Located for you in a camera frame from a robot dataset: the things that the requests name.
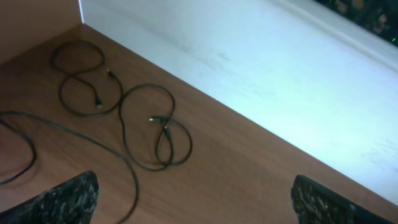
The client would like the black speckled left gripper right finger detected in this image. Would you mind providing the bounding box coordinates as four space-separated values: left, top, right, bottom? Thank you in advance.
291 175 391 224

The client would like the black speckled left gripper left finger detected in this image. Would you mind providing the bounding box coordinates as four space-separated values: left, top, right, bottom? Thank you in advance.
1 170 99 224

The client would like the thick black HDMI cable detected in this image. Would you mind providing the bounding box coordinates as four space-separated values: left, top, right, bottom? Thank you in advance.
0 110 140 224

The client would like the thin black USB cable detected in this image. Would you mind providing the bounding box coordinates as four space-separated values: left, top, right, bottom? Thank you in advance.
50 39 124 118

